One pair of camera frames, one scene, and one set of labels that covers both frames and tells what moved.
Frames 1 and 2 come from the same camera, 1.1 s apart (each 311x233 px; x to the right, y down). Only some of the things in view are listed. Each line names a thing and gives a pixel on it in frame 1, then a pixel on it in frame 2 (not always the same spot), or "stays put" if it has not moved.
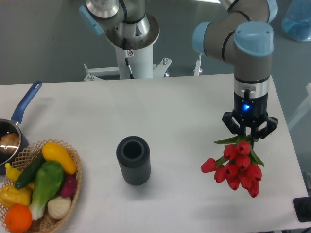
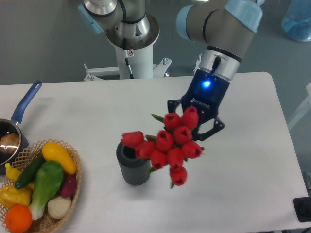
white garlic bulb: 59,206 stays put
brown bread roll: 9,142 stays put
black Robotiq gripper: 250,111 → 206,94
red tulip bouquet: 239,167 → 171,146
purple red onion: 69,186 stays put
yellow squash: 53,151 stays put
